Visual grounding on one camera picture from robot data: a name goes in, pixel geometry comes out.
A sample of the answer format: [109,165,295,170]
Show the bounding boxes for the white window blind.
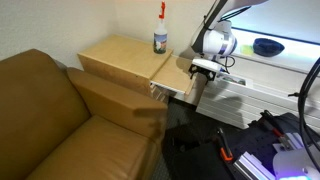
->
[231,0,320,43]

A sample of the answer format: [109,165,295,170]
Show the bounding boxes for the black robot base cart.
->
[224,113,319,180]

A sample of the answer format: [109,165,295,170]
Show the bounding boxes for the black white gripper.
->
[188,58,222,81]

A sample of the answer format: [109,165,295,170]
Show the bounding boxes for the black red bar clamp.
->
[261,110,292,150]

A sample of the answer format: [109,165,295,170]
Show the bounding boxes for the white wall radiator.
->
[196,74,305,129]

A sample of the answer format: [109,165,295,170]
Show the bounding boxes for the wooden drawer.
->
[151,56,205,106]

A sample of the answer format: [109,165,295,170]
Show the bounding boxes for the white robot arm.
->
[191,0,320,180]

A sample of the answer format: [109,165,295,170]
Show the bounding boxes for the light wooden drawer cabinet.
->
[78,35,172,103]

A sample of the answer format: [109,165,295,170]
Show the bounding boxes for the yellow-green sponge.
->
[240,45,254,55]

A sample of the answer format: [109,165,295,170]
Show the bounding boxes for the dark blue bowl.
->
[253,38,285,57]

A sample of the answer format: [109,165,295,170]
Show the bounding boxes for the spray bottle with red trigger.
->
[153,1,167,54]

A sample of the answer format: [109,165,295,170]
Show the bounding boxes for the aluminium mounting rail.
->
[234,152,275,180]

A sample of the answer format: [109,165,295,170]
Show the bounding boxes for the brown leather sofa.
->
[0,49,167,180]

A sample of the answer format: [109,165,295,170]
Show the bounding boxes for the black orange bar clamp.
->
[217,128,233,163]

